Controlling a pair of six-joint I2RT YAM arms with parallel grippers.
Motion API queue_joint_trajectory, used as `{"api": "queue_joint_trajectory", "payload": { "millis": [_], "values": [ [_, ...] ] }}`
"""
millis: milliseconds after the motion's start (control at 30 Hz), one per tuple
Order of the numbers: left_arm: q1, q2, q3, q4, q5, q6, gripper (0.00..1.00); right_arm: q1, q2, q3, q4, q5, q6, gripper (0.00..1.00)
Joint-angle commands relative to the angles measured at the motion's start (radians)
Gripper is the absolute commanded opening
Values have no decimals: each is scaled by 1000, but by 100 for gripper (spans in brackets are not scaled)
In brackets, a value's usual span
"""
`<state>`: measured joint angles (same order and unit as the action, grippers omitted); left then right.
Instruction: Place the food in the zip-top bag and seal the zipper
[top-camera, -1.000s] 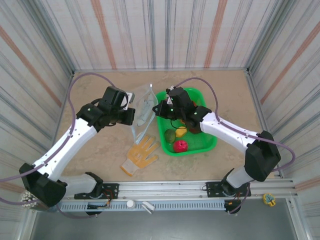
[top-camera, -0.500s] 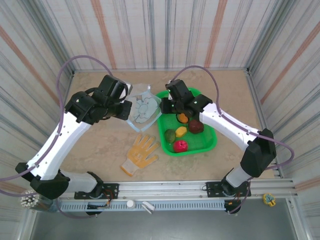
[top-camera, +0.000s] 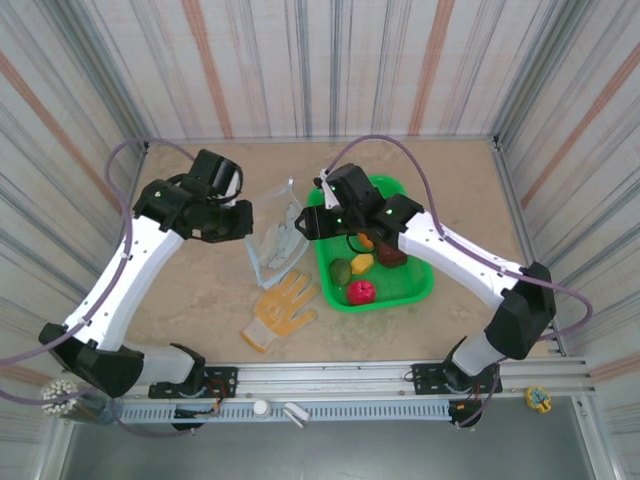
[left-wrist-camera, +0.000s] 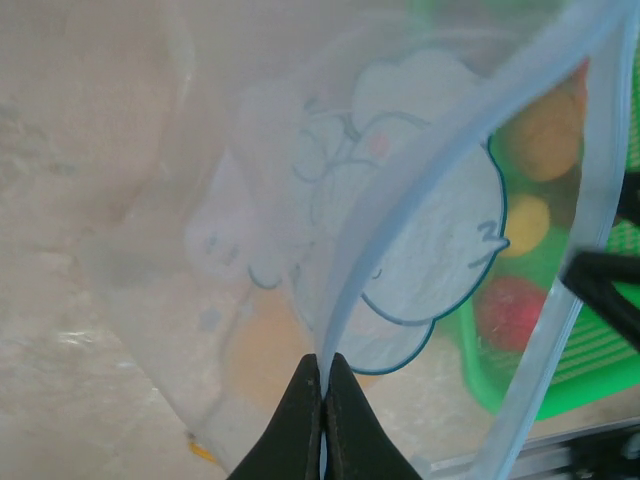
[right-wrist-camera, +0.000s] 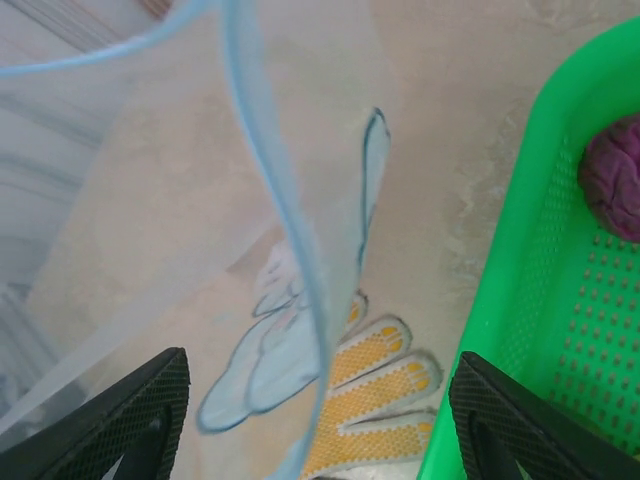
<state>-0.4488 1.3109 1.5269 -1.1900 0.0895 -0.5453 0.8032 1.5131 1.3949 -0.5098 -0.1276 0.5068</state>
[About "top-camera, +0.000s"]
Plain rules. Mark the aluminium front rail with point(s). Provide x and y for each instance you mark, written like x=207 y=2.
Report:
x=325 y=380

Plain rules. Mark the white plastic clip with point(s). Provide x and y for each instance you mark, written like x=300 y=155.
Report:
x=296 y=413

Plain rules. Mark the green plastic mesh basket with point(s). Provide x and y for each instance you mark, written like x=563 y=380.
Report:
x=400 y=290

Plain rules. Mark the dark red apple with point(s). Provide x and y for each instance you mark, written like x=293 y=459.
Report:
x=392 y=256

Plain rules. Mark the yellow fruit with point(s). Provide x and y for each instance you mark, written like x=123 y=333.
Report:
x=362 y=264

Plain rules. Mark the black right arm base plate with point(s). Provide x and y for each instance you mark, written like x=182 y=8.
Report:
x=427 y=377

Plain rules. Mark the yellow white work glove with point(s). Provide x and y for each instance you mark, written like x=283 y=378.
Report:
x=280 y=305

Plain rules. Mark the yellow tree toy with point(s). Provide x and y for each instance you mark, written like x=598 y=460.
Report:
x=538 y=400

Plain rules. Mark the clear zip-top bag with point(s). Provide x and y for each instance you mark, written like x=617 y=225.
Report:
x=280 y=250

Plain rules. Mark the bright red fruit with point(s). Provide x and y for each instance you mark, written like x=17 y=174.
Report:
x=361 y=293

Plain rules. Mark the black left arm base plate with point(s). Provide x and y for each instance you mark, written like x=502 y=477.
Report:
x=222 y=377

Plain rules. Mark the black clamp under rail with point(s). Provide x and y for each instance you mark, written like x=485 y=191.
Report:
x=187 y=424
x=465 y=414

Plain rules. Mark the white round cap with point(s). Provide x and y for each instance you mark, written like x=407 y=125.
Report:
x=261 y=408

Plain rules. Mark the white stick bundle in tube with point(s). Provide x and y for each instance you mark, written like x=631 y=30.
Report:
x=57 y=397

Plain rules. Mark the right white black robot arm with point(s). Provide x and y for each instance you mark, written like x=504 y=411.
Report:
x=465 y=260

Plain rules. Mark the green avocado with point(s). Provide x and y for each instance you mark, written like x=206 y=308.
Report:
x=340 y=272

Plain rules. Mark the orange fruit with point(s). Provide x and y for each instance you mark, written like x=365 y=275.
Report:
x=366 y=242

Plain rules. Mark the aluminium side rail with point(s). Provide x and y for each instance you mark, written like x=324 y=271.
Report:
x=506 y=175

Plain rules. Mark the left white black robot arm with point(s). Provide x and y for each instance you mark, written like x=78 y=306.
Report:
x=145 y=260

